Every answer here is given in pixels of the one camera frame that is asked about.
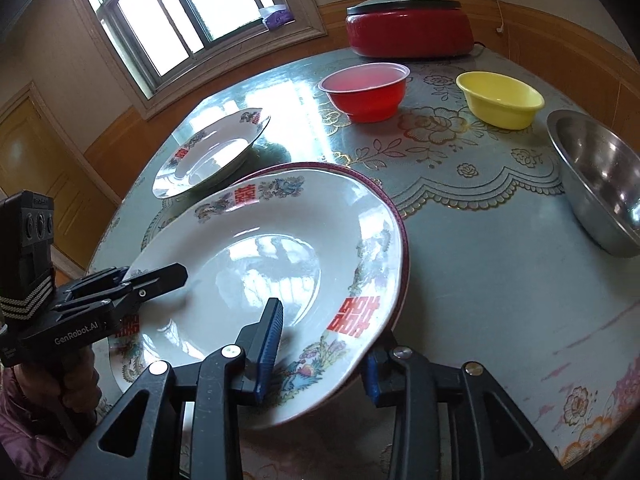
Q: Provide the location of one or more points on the person's left forearm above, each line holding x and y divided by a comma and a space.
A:
25, 435

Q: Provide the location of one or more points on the purple packet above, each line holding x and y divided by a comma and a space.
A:
277, 17

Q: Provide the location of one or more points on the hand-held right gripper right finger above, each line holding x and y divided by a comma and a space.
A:
372, 380

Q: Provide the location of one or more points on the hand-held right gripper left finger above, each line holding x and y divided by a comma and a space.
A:
270, 345

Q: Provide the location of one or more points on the window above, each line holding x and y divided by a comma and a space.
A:
150, 25

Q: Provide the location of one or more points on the pink-rimmed plate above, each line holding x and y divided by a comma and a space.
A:
350, 171

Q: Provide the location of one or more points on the floral tablecloth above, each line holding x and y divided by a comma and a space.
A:
475, 285

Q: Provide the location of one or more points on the stainless steel bowl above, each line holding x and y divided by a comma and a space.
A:
600, 185

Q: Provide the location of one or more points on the large white floral plate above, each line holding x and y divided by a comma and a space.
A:
240, 260

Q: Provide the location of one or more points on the red electric cooker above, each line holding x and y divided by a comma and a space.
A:
410, 32

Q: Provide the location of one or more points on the person's left hand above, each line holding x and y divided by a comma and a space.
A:
82, 385

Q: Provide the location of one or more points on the wooden door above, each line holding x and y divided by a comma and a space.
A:
35, 160

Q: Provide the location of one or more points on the yellow plastic bowl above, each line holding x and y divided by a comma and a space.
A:
500, 110

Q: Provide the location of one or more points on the small white floral plate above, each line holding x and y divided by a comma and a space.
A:
210, 160

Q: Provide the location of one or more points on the red plastic bowl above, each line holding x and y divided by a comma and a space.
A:
370, 102

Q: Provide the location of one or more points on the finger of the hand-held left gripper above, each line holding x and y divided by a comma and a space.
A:
92, 280
160, 277

